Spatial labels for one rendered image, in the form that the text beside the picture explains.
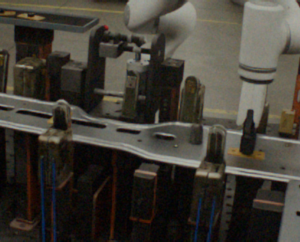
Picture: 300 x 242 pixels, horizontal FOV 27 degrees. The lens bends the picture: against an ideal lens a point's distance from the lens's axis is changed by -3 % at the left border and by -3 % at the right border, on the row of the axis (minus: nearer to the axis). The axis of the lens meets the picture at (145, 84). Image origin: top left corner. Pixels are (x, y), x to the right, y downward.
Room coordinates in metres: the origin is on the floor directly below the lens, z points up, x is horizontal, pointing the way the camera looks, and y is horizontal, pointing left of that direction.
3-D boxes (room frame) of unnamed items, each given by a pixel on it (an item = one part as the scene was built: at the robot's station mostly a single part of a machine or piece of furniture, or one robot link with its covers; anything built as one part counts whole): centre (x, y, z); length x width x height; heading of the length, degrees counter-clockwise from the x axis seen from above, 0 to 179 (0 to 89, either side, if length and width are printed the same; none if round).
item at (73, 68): (1.66, 0.19, 0.89); 0.13 x 0.11 x 0.38; 166
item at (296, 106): (1.47, -0.39, 0.95); 0.03 x 0.01 x 0.50; 76
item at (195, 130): (1.38, -0.13, 1.02); 0.03 x 0.03 x 0.07
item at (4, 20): (1.84, 0.34, 1.16); 0.37 x 0.14 x 0.02; 76
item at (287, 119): (1.45, -0.36, 0.88); 0.04 x 0.04 x 0.36; 76
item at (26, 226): (1.48, 0.28, 0.84); 0.17 x 0.06 x 0.29; 166
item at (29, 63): (1.65, 0.32, 0.89); 0.13 x 0.11 x 0.38; 166
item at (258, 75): (1.30, -0.24, 1.21); 0.09 x 0.08 x 0.03; 166
